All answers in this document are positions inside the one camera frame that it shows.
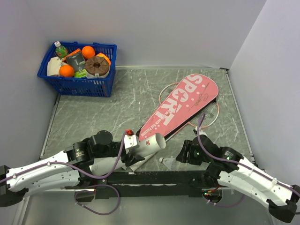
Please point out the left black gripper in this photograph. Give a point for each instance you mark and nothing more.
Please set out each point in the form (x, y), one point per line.
(132, 158)

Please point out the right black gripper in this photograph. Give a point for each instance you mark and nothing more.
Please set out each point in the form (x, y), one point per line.
(181, 157)

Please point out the white shuttlecock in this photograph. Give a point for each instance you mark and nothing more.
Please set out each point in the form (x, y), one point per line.
(169, 163)

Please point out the white shuttlecock tube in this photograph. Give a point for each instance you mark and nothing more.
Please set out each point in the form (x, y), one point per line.
(147, 146)

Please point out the blue plastic basket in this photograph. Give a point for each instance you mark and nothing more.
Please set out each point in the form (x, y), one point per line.
(92, 87)

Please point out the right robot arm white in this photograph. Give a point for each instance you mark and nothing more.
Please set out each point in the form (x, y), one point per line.
(229, 168)

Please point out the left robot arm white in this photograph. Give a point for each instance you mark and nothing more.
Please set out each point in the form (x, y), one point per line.
(93, 158)

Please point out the badminton racket under bag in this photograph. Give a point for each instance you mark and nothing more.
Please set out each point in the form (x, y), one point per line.
(162, 96)

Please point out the brown round cake pack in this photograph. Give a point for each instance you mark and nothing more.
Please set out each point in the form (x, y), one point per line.
(97, 67)

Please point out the pink racket bag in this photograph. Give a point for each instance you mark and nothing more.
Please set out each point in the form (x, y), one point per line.
(189, 97)

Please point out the green small box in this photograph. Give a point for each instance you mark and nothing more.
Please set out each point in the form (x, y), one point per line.
(80, 74)

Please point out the orange fruit front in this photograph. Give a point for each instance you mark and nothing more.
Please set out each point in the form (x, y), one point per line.
(66, 71)

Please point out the orange fruit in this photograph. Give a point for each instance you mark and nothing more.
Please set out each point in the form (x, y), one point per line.
(88, 52)
(66, 71)

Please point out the orange snack box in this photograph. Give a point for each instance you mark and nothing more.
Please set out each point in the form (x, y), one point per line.
(105, 57)

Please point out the black product box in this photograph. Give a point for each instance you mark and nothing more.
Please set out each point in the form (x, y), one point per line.
(76, 61)

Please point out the orange fruit rear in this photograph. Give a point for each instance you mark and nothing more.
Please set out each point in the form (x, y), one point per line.
(88, 52)

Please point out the cream paper bag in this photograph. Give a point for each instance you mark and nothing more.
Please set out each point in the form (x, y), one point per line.
(53, 66)

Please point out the orange flat box rear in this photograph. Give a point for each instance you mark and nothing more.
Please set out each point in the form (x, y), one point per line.
(72, 53)

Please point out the green drink bottle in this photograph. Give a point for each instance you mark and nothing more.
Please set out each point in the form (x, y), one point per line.
(61, 51)

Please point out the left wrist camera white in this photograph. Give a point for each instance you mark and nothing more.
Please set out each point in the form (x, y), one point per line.
(131, 141)

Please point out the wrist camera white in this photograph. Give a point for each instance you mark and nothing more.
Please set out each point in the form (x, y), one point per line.
(199, 133)
(131, 141)

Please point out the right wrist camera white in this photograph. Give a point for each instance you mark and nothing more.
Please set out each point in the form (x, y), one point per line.
(199, 133)

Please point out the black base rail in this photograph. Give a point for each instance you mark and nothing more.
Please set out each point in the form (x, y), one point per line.
(153, 184)

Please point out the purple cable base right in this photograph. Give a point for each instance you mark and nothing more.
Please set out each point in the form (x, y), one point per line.
(207, 195)

